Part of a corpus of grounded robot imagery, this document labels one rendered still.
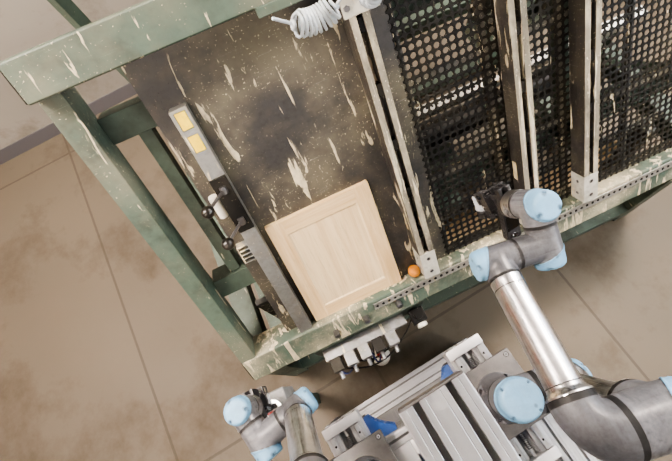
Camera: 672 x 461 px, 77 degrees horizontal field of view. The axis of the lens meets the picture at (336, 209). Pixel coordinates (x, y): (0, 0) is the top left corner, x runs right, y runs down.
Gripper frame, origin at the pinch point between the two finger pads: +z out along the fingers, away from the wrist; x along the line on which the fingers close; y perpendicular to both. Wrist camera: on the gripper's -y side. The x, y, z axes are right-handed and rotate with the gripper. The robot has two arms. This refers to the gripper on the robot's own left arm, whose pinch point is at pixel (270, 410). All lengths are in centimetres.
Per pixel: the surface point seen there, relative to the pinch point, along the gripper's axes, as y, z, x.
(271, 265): 40, -24, -22
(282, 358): 15.9, 11.5, -8.0
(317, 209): 48, -32, -44
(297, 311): 26.8, -3.2, -22.1
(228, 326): 30.8, -11.1, 1.4
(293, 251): 42, -22, -31
